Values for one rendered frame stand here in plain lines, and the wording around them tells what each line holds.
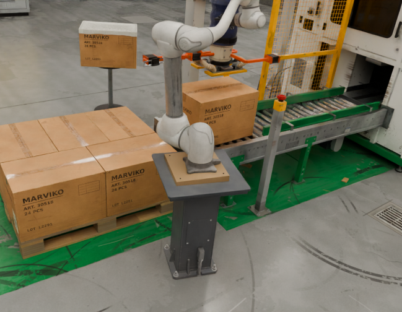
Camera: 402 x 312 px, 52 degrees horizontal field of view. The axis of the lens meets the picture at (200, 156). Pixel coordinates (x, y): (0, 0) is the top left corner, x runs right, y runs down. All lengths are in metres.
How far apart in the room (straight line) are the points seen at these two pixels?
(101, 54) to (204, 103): 1.94
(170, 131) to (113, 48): 2.35
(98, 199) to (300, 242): 1.57
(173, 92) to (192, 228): 0.87
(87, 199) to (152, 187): 0.50
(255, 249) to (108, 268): 1.08
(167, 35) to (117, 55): 2.50
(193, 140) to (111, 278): 1.10
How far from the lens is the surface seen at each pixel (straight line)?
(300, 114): 4.22
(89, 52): 4.69
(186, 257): 2.81
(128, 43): 4.64
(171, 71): 2.30
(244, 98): 3.29
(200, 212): 2.58
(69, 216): 2.99
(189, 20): 4.23
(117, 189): 3.01
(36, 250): 3.08
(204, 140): 2.35
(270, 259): 3.12
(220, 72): 3.13
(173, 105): 2.39
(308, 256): 3.24
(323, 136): 3.98
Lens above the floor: 2.07
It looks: 29 degrees down
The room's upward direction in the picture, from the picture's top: 6 degrees clockwise
